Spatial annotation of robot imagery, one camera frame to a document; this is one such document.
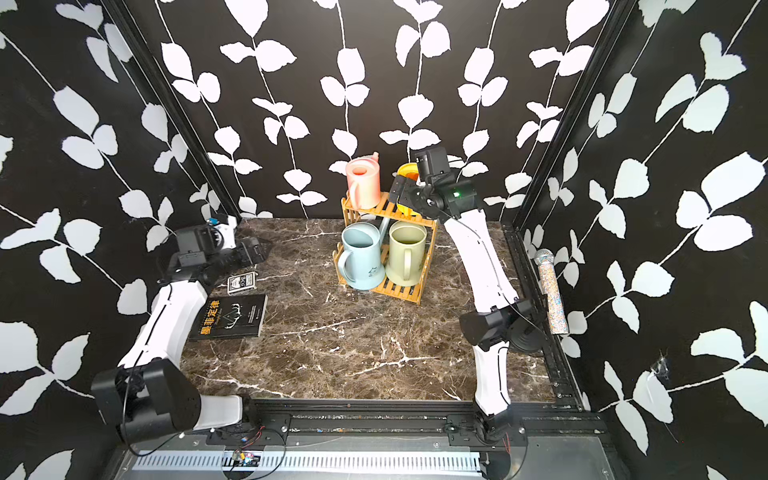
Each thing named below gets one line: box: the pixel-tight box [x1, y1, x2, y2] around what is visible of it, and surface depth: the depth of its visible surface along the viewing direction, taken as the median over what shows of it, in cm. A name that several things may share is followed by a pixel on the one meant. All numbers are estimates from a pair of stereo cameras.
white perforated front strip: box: [132, 452, 482, 471], surface depth 71 cm
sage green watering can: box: [385, 221, 428, 287], surface depth 90 cm
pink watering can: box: [346, 152, 381, 210], surface depth 82 cm
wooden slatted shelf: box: [333, 192, 438, 305], surface depth 90 cm
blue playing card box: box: [227, 271, 257, 295], surface depth 103 cm
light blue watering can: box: [338, 218, 390, 291], surface depth 91 cm
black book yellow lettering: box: [189, 294, 268, 340], surface depth 94 cm
